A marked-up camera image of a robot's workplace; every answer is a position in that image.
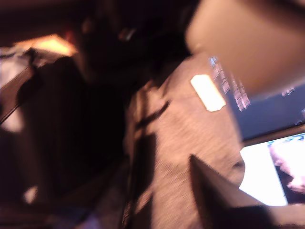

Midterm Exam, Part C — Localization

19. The monitor with dark code screen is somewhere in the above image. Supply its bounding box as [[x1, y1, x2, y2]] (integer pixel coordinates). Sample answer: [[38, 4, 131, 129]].
[[208, 56, 305, 141]]

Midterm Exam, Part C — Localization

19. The monitor with camera views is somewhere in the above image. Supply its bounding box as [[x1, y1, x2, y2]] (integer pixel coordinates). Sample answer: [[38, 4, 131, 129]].
[[238, 130, 305, 207]]

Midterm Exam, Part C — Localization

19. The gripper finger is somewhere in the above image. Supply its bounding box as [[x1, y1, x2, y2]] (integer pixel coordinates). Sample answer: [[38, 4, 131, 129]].
[[189, 154, 264, 229]]

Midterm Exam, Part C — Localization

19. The grey fabric backpack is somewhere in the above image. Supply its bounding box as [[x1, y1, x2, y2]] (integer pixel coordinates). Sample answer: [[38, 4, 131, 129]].
[[0, 54, 246, 229]]

